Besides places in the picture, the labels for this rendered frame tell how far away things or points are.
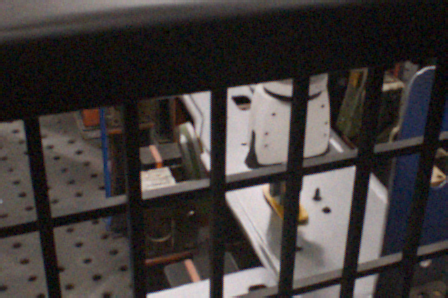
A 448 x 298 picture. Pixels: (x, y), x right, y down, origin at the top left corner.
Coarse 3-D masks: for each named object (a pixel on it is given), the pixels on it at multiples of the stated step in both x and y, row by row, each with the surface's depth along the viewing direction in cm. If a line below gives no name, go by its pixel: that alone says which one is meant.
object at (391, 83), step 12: (384, 84) 119; (396, 84) 120; (384, 96) 119; (396, 96) 120; (360, 108) 119; (384, 108) 121; (396, 108) 122; (360, 120) 121; (384, 120) 122; (396, 120) 123; (384, 132) 123; (348, 144) 125; (372, 168) 127; (384, 168) 128; (384, 180) 129
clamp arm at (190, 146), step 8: (176, 128) 96; (184, 128) 95; (192, 128) 95; (176, 136) 96; (184, 136) 94; (192, 136) 95; (184, 144) 94; (192, 144) 95; (200, 144) 96; (184, 152) 95; (192, 152) 95; (200, 152) 97; (184, 160) 97; (192, 160) 96; (200, 160) 97; (184, 168) 100; (192, 168) 97; (200, 168) 97; (192, 176) 97; (200, 176) 98; (200, 200) 100; (208, 200) 100; (200, 208) 101; (208, 208) 101
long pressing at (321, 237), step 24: (192, 96) 126; (240, 120) 120; (240, 144) 114; (336, 144) 115; (240, 168) 108; (240, 192) 103; (312, 192) 104; (336, 192) 104; (384, 192) 105; (240, 216) 99; (264, 216) 99; (312, 216) 99; (336, 216) 100; (264, 240) 95; (312, 240) 95; (336, 240) 95; (264, 264) 91; (312, 264) 91; (336, 264) 91; (336, 288) 88; (360, 288) 88
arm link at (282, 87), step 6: (312, 78) 87; (318, 78) 88; (324, 78) 89; (264, 84) 89; (270, 84) 88; (276, 84) 88; (282, 84) 87; (288, 84) 87; (312, 84) 88; (318, 84) 88; (324, 84) 90; (270, 90) 89; (276, 90) 88; (282, 90) 88; (288, 90) 88; (312, 90) 88; (318, 90) 89
